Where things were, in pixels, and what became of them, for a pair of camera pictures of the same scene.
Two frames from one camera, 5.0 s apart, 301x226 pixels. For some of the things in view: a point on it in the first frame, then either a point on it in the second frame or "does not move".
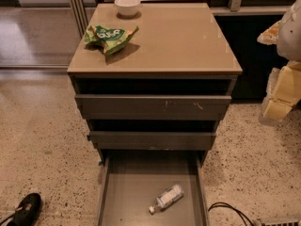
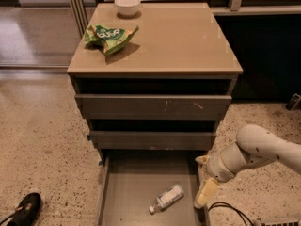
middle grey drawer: [151, 140] does not move
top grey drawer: [150, 106] does not move
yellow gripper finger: [270, 36] to [202, 159]
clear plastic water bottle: [169, 195] does not move
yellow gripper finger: [277, 111] to [206, 192]
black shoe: [24, 215] does not move
